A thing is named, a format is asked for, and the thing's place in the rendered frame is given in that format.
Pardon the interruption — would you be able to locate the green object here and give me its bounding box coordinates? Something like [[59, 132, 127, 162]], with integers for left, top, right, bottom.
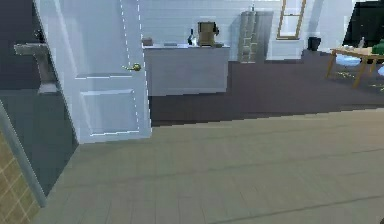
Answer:
[[371, 39, 384, 56]]

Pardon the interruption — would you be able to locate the wooden table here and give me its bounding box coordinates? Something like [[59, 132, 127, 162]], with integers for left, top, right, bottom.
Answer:
[[325, 46, 384, 90]]

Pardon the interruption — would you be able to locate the grey kitchen counter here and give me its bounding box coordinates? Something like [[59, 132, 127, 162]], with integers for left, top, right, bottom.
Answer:
[[142, 43, 231, 98]]

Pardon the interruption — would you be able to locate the dark bottle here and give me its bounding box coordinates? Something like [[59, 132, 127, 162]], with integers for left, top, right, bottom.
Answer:
[[187, 28, 197, 46]]

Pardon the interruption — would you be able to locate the white room door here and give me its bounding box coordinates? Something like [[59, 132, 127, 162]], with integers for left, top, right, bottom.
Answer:
[[33, 0, 153, 145]]

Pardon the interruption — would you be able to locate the brown coffee machine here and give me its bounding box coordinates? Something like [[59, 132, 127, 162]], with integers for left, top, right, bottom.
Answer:
[[197, 21, 224, 48]]

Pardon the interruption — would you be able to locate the wooden framed window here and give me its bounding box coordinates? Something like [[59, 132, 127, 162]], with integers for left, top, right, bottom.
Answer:
[[276, 0, 308, 41]]

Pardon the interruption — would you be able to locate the brass door knob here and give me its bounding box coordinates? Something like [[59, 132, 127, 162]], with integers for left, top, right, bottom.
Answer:
[[121, 63, 142, 72]]

